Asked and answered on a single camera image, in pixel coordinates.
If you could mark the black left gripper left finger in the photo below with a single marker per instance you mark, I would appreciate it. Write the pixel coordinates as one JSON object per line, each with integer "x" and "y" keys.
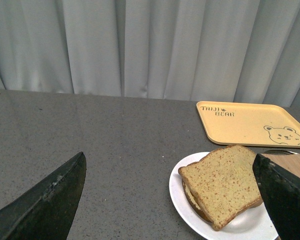
{"x": 47, "y": 210}

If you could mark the bread slice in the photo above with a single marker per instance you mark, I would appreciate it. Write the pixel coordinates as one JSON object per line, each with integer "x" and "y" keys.
{"x": 192, "y": 201}
{"x": 223, "y": 183}

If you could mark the yellow bear tray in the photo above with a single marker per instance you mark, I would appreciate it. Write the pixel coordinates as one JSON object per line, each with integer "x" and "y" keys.
{"x": 249, "y": 124}

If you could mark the wooden cutting board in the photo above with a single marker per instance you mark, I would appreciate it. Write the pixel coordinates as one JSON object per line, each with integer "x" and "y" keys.
{"x": 289, "y": 162}

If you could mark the metal board handle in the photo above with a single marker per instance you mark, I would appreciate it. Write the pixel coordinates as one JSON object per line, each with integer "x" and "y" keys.
{"x": 280, "y": 152}

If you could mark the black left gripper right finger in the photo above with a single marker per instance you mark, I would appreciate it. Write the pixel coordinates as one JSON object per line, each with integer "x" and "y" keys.
{"x": 280, "y": 192}

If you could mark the grey curtain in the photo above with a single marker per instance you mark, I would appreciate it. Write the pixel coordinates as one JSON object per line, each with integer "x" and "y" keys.
{"x": 245, "y": 51}

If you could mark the white round plate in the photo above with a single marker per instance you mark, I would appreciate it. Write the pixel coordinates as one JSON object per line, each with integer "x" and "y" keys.
{"x": 252, "y": 224}

